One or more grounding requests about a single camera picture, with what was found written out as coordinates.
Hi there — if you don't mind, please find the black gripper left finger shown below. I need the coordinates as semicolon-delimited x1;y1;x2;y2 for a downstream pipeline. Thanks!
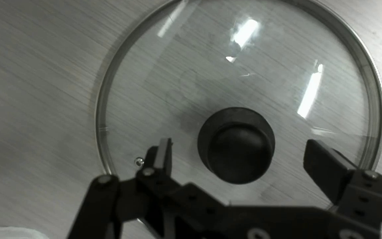
66;137;228;239

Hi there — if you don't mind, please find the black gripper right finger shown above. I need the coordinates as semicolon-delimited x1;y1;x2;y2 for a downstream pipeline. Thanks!
303;138;382;239

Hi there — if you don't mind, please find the glass lid with black knob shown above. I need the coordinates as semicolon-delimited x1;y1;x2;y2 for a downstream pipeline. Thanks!
94;0;382;210

